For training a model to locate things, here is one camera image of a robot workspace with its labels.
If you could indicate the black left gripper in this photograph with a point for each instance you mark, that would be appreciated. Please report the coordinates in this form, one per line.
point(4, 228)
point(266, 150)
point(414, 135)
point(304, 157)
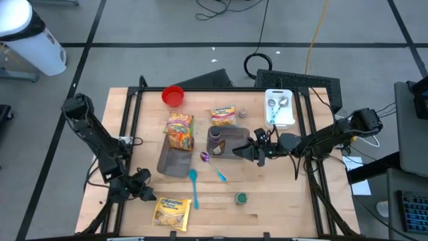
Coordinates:
point(140, 180)

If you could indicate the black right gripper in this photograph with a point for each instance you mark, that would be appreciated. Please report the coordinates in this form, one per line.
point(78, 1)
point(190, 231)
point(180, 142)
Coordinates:
point(267, 149)

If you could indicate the brown pouch white label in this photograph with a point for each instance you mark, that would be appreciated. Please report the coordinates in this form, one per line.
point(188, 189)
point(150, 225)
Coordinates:
point(219, 149)

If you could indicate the purple jar black lid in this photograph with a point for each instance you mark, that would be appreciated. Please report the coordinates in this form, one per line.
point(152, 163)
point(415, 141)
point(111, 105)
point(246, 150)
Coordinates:
point(215, 133)

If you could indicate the orange Maruchan ramen packet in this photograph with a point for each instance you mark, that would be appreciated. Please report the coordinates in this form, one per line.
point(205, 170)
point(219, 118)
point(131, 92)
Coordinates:
point(180, 140)

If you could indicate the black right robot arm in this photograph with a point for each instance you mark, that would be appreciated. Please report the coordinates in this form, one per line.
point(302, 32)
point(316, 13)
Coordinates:
point(327, 137)

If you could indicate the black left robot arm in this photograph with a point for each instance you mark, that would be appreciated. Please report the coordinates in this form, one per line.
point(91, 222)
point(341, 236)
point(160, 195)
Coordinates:
point(97, 137)

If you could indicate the grey translucent plastic bin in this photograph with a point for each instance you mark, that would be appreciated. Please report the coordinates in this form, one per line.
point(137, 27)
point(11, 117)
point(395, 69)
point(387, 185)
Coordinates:
point(174, 164)
point(234, 137)

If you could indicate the yellow Maruchan ramen packet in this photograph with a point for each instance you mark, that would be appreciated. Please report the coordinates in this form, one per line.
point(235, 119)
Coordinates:
point(170, 214)
point(223, 116)

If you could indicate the iridescent rainbow metal spoon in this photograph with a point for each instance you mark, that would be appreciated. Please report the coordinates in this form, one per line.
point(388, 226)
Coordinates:
point(204, 156)

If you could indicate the green label oregano jar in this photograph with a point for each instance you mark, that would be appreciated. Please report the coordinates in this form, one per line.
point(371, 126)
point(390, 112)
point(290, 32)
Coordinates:
point(241, 198)

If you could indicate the teal plastic spoon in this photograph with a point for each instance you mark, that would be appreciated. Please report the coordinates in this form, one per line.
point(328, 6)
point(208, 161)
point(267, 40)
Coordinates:
point(193, 174)

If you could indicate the white plastic bin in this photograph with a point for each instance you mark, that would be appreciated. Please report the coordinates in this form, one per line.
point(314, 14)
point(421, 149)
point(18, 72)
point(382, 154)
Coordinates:
point(287, 117)

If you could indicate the yellow pink ramen packet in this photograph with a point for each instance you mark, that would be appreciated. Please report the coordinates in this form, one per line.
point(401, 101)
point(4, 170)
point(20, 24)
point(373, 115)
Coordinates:
point(179, 120)

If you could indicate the black slanted panel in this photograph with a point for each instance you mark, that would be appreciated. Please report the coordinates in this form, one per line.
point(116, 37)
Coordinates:
point(207, 80)

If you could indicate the black computer tower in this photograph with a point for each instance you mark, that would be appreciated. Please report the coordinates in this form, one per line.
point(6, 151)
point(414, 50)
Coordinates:
point(301, 80)

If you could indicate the red plastic cup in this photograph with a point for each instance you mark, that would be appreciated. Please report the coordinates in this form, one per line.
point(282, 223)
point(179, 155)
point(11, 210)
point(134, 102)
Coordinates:
point(173, 97)

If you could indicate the white paper sheet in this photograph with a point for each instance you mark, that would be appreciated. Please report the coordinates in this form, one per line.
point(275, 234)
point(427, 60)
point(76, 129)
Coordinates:
point(362, 189)

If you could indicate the black desk foot bar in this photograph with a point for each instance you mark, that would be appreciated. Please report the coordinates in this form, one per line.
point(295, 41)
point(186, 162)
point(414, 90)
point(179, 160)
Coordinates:
point(374, 169)

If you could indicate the white computer mouse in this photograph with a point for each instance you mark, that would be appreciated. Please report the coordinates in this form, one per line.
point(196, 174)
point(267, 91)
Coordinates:
point(382, 209)

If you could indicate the black floor object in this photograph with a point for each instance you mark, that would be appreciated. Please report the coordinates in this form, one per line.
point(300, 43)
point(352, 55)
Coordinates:
point(5, 112)

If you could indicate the grey metal stand base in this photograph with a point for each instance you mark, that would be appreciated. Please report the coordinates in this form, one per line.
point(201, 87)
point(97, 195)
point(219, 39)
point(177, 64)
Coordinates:
point(20, 76)

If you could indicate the backlit black keyboard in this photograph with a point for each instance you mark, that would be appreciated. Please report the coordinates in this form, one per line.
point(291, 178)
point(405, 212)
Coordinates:
point(414, 211)

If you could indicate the white trash can black liner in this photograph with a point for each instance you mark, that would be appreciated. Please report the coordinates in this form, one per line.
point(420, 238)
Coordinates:
point(36, 50)

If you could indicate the black aluminium table frame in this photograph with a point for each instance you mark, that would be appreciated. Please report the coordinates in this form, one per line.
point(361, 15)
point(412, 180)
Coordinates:
point(214, 89)

